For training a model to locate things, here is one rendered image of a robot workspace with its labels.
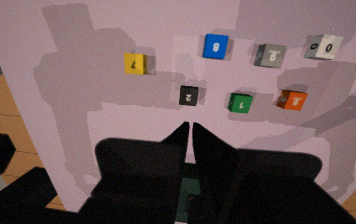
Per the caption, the beige block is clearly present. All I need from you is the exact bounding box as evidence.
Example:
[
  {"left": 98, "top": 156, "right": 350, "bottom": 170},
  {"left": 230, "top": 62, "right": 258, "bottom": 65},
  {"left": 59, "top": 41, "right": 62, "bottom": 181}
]
[{"left": 304, "top": 34, "right": 343, "bottom": 60}]

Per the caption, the blue block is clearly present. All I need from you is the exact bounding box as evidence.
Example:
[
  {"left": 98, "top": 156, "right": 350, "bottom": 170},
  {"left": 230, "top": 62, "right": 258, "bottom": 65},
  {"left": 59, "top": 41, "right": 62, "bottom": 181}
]
[{"left": 203, "top": 34, "right": 229, "bottom": 60}]

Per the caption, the orange block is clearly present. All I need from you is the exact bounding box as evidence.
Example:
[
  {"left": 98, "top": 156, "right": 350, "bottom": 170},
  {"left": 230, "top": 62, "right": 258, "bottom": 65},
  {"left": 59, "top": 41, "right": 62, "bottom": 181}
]
[{"left": 276, "top": 90, "right": 308, "bottom": 111}]

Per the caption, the green digit block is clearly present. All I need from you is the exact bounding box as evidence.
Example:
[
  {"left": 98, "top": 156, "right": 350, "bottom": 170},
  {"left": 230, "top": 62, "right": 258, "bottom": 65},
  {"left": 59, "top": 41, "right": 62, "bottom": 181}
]
[{"left": 228, "top": 93, "right": 253, "bottom": 114}]

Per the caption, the yellow block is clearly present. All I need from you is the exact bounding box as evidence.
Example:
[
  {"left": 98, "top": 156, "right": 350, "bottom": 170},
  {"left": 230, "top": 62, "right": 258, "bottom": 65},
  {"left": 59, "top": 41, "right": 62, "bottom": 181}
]
[{"left": 124, "top": 53, "right": 147, "bottom": 74}]

